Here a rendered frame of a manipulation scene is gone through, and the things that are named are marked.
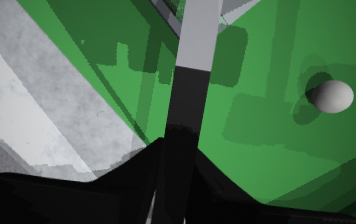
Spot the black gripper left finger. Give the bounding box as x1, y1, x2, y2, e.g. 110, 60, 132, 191
0, 137, 164, 224

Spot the white golf ball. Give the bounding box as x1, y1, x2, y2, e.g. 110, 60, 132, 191
311, 80, 354, 113

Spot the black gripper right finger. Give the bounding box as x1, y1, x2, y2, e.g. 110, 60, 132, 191
185, 148, 356, 224

